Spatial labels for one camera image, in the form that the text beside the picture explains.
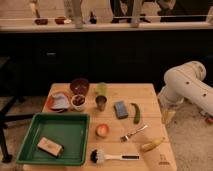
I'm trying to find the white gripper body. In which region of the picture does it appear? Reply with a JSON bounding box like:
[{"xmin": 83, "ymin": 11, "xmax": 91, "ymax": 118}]
[{"xmin": 158, "ymin": 97, "xmax": 182, "ymax": 125}]

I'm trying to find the blue sponge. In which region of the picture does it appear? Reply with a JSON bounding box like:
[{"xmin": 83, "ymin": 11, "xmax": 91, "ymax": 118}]
[{"xmin": 114, "ymin": 101, "xmax": 128, "ymax": 119}]

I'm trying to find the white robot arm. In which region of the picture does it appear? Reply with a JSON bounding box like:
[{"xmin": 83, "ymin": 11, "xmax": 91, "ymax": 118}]
[{"xmin": 157, "ymin": 61, "xmax": 213, "ymax": 125}]

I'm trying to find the green plastic tray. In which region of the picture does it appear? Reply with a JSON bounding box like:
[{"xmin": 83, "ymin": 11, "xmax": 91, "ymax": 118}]
[{"xmin": 16, "ymin": 113, "xmax": 90, "ymax": 166}]

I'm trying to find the wooden block in tray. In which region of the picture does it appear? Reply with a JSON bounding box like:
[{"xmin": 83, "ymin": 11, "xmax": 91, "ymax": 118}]
[{"xmin": 37, "ymin": 137, "xmax": 64, "ymax": 157}]

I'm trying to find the green chili pepper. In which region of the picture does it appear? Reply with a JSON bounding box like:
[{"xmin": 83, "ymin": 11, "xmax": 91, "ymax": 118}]
[{"xmin": 131, "ymin": 103, "xmax": 141, "ymax": 124}]

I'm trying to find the silver fork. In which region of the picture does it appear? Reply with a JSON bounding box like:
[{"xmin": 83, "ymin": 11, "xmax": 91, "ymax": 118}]
[{"xmin": 120, "ymin": 125, "xmax": 148, "ymax": 142}]

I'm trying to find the metal cup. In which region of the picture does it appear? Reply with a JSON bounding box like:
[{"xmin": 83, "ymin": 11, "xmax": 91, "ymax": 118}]
[{"xmin": 95, "ymin": 95, "xmax": 107, "ymax": 111}]

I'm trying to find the green translucent cup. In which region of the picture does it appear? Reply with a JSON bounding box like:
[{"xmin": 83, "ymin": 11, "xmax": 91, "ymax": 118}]
[{"xmin": 96, "ymin": 82, "xmax": 107, "ymax": 96}]

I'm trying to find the orange peach fruit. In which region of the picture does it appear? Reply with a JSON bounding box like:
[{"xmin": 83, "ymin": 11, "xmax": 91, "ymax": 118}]
[{"xmin": 96, "ymin": 124, "xmax": 109, "ymax": 138}]

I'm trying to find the white bowl with food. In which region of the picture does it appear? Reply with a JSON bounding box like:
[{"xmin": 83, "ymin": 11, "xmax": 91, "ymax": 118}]
[{"xmin": 71, "ymin": 95, "xmax": 85, "ymax": 111}]

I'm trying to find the dark red bowl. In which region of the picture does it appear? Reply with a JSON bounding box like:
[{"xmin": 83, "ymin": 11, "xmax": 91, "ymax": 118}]
[{"xmin": 70, "ymin": 78, "xmax": 89, "ymax": 95}]

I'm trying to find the white cloth on plate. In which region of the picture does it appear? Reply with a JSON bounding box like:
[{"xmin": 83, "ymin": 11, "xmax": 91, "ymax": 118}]
[{"xmin": 52, "ymin": 93, "xmax": 69, "ymax": 109}]

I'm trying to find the orange plate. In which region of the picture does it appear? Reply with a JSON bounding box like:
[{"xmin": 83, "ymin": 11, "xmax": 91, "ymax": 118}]
[{"xmin": 46, "ymin": 92, "xmax": 70, "ymax": 112}]

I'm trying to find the red bowl on counter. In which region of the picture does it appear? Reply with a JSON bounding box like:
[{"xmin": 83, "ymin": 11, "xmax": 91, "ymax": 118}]
[{"xmin": 55, "ymin": 17, "xmax": 66, "ymax": 24}]

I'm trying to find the dark bowl on counter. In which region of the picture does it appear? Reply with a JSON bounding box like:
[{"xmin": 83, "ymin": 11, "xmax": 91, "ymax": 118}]
[{"xmin": 34, "ymin": 19, "xmax": 48, "ymax": 25}]

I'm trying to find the dish brush white handle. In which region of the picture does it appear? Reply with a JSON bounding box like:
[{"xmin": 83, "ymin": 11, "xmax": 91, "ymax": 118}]
[{"xmin": 90, "ymin": 149, "xmax": 140, "ymax": 164}]

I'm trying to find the black chair frame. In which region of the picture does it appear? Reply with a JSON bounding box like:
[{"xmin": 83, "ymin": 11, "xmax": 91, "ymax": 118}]
[{"xmin": 0, "ymin": 57, "xmax": 33, "ymax": 163}]

